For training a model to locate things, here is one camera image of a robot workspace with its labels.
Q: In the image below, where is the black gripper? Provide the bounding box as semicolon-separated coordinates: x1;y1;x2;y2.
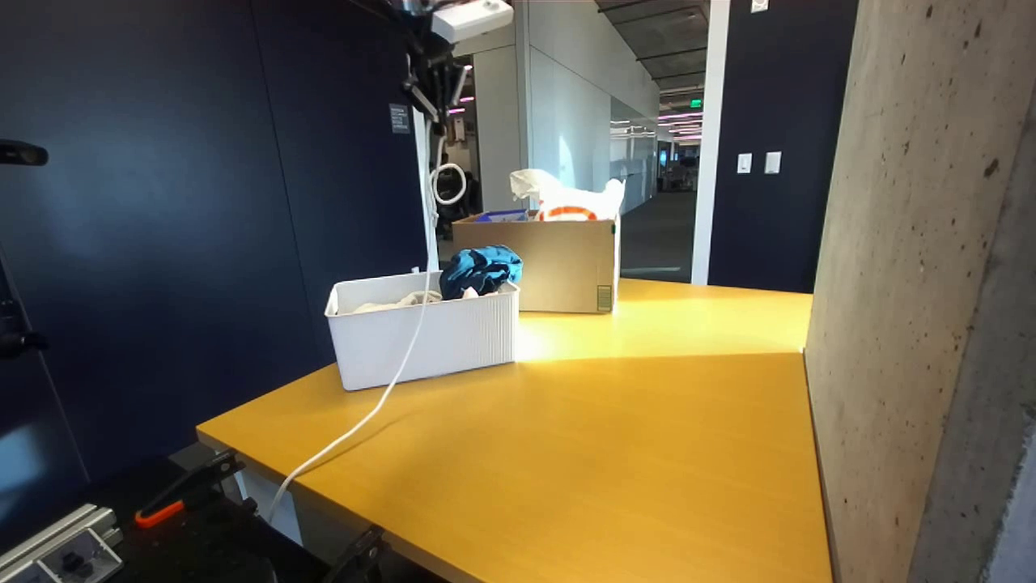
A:
406;38;478;138

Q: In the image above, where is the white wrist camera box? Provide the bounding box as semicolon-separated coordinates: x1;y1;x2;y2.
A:
427;0;517;44

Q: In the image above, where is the brown cardboard box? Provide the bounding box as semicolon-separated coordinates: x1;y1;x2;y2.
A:
449;210;625;317

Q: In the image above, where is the dark blue cloth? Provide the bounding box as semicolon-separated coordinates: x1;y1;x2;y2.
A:
438;242;527;303

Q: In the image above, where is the white plastic bag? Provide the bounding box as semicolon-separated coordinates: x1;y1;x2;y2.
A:
506;166;627;225

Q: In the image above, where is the orange black clamp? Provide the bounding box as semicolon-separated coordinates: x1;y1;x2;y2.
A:
133;449;246;533

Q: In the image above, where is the aluminium extrusion rail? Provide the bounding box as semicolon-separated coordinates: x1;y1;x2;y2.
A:
0;498;131;583

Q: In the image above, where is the white shoelace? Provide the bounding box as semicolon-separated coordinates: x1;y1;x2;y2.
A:
262;131;472;519

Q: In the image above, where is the white ribbed plastic bin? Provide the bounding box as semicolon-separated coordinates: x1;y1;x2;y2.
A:
319;269;522;396

